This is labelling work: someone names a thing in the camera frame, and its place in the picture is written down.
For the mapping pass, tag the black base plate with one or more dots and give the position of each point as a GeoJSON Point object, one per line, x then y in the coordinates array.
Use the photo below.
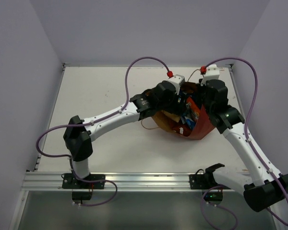
{"type": "Point", "coordinates": [92, 181]}
{"type": "Point", "coordinates": [198, 182]}

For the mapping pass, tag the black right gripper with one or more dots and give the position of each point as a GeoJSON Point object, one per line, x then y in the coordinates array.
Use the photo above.
{"type": "Point", "coordinates": [200, 88]}

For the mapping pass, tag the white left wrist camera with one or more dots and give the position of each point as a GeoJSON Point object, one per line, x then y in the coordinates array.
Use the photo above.
{"type": "Point", "coordinates": [175, 80]}

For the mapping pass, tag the orange snack packet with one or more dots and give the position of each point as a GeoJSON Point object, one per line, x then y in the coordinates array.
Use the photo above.
{"type": "Point", "coordinates": [193, 108]}

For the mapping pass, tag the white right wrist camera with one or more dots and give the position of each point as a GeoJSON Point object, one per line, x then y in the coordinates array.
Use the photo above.
{"type": "Point", "coordinates": [211, 72]}

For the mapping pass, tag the red paper bag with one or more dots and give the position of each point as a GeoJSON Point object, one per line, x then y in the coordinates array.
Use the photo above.
{"type": "Point", "coordinates": [203, 126]}

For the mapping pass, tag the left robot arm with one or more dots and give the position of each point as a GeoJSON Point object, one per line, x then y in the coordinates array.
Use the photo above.
{"type": "Point", "coordinates": [80, 133]}

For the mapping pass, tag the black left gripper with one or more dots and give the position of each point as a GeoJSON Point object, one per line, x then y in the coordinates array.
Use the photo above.
{"type": "Point", "coordinates": [178, 103]}

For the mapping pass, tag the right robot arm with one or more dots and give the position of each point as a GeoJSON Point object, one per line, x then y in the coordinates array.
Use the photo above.
{"type": "Point", "coordinates": [266, 184]}

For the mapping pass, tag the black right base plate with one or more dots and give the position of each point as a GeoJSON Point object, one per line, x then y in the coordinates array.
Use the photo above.
{"type": "Point", "coordinates": [198, 182]}

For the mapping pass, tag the dark blue snack bag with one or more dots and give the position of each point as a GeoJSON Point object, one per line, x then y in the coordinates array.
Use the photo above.
{"type": "Point", "coordinates": [186, 92]}

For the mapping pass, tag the aluminium right table rail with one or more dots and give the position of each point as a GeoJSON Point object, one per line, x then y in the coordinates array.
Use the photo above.
{"type": "Point", "coordinates": [230, 68]}

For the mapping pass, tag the red snack packet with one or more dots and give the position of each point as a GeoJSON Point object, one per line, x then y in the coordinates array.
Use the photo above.
{"type": "Point", "coordinates": [182, 130]}

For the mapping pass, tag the aluminium front rail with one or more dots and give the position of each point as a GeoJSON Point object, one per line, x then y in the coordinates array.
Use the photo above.
{"type": "Point", "coordinates": [126, 182]}

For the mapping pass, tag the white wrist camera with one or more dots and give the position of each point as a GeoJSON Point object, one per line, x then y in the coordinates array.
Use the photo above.
{"type": "Point", "coordinates": [175, 80]}
{"type": "Point", "coordinates": [211, 72]}

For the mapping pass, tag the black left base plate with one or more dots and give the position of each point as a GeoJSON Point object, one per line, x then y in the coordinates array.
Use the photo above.
{"type": "Point", "coordinates": [92, 181]}

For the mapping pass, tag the brown kraft snack bag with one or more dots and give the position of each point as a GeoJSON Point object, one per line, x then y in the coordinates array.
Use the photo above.
{"type": "Point", "coordinates": [165, 120]}

